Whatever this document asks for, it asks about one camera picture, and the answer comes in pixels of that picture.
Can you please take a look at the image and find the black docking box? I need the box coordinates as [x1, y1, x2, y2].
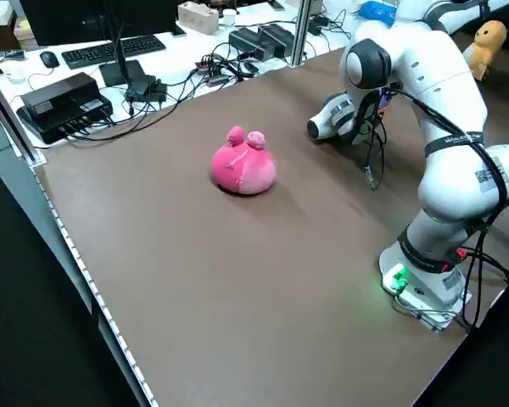
[15, 71, 115, 145]

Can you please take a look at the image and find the aluminium frame post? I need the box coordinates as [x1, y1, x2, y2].
[288, 0, 314, 68]

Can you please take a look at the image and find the orange plush toy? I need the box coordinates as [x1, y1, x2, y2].
[463, 20, 509, 82]

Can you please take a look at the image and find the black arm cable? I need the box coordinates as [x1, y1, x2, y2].
[361, 91, 387, 192]

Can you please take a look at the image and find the pink plush toy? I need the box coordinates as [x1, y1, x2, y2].
[210, 125, 278, 197]

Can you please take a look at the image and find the black keyboard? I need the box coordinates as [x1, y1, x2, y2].
[60, 34, 168, 70]

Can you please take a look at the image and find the light wooden box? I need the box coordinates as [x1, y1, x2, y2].
[176, 0, 220, 36]

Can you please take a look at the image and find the black computer monitor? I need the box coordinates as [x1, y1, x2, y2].
[19, 0, 180, 88]

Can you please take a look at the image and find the black power adapter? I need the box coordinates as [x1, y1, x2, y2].
[124, 75, 170, 106]

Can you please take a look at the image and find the black computer mouse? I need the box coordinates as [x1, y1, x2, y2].
[38, 50, 61, 69]

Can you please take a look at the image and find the black usb hub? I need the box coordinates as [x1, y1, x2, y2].
[194, 57, 238, 89]

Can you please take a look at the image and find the grey table frame rail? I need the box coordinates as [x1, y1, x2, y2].
[0, 63, 160, 407]

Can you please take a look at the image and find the black base cable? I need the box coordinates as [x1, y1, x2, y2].
[457, 220, 509, 332]

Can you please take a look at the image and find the black power supply box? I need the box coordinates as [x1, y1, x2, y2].
[257, 22, 299, 57]
[227, 27, 266, 61]

